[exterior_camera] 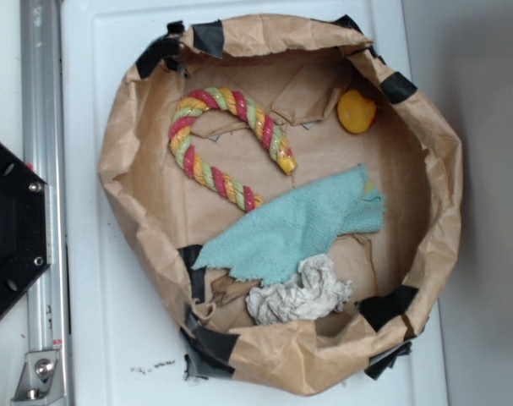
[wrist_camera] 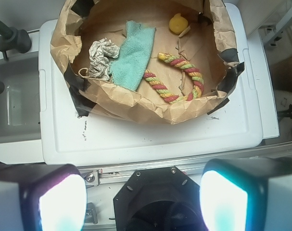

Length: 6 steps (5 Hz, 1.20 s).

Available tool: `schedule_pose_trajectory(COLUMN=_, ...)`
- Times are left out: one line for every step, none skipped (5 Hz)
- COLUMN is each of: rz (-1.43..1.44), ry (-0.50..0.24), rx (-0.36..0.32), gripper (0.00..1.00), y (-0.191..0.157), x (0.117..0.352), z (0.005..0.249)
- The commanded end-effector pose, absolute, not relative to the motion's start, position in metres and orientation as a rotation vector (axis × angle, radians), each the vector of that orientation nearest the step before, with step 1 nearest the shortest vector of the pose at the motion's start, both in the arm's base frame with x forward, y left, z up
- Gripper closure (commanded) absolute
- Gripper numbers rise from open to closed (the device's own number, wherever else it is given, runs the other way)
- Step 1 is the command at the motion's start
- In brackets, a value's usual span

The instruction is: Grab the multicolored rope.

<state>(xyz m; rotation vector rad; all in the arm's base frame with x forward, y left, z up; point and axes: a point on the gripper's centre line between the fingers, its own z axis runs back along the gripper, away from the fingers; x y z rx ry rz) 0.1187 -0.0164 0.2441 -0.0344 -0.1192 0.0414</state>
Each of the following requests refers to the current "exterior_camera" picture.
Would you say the white plastic tray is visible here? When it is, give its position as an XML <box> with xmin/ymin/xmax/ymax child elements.
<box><xmin>61</xmin><ymin>1</ymin><xmax>448</xmax><ymax>405</ymax></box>

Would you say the metal corner bracket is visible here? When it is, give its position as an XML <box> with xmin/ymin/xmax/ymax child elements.
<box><xmin>10</xmin><ymin>349</ymin><xmax>65</xmax><ymax>405</ymax></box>

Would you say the crumpled white cloth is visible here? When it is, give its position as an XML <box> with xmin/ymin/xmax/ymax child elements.
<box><xmin>246</xmin><ymin>255</ymin><xmax>353</xmax><ymax>326</ymax></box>

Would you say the yellow rubber duck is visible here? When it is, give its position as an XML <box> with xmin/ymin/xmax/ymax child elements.
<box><xmin>337</xmin><ymin>89</ymin><xmax>377</xmax><ymax>134</ymax></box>

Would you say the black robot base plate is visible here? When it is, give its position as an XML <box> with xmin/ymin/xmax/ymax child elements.
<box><xmin>0</xmin><ymin>143</ymin><xmax>49</xmax><ymax>320</ymax></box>

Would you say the brown paper bag bin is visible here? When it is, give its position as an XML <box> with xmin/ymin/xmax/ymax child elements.
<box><xmin>98</xmin><ymin>14</ymin><xmax>463</xmax><ymax>395</ymax></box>

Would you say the multicolored twisted rope toy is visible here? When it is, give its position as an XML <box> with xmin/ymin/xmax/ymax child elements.
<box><xmin>168</xmin><ymin>87</ymin><xmax>297</xmax><ymax>212</ymax></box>

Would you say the aluminium extrusion rail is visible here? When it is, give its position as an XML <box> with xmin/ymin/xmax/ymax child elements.
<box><xmin>20</xmin><ymin>1</ymin><xmax>74</xmax><ymax>405</ymax></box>

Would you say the light blue cloth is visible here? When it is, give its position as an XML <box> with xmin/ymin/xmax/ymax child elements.
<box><xmin>193</xmin><ymin>164</ymin><xmax>385</xmax><ymax>286</ymax></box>

